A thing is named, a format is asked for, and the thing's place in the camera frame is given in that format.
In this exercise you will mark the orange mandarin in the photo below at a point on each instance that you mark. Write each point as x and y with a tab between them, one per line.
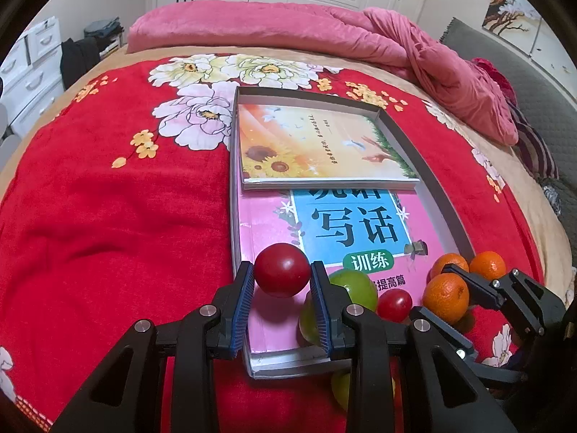
445	297
448	261
487	264

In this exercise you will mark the magenta red cloth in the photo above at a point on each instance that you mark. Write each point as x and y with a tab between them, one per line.
493	79

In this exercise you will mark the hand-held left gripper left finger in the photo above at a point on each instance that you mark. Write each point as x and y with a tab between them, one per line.
241	311

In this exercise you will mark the tree branch wall painting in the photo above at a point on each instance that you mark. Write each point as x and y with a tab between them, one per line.
509	13

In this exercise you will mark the red tomato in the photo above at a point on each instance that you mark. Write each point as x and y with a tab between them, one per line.
282	270
395	305

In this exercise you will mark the grey blue clothes pile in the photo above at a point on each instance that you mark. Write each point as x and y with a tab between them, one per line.
103	31

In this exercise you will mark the black bag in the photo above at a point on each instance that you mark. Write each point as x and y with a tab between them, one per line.
79	63

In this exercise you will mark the sunflower cover book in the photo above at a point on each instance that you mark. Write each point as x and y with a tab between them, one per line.
311	144

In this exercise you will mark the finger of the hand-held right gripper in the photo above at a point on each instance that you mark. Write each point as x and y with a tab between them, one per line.
478	286
446	331

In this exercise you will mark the pink duvet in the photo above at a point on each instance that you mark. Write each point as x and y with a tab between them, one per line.
279	25

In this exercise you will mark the red floral blanket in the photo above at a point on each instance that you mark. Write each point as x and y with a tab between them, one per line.
112	216

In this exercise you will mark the small white drawer box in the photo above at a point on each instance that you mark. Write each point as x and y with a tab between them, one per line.
45	38
13	63

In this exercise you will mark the purple striped pillow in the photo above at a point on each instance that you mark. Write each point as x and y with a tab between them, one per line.
534	144

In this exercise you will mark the small yellow-green fruit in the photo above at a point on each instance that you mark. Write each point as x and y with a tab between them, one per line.
340	389

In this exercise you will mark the grey cardboard box lid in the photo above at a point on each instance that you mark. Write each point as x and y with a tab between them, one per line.
428	167

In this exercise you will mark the grey quilted cushion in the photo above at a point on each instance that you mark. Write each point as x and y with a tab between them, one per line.
541	99

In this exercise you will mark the green round fruit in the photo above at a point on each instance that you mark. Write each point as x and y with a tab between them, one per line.
309	322
358	286

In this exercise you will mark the pink exercise book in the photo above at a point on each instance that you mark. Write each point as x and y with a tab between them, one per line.
270	230

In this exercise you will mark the white drawer chest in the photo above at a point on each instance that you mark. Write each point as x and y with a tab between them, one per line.
31	99

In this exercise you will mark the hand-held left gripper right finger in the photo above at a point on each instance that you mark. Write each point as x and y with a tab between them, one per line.
321	315

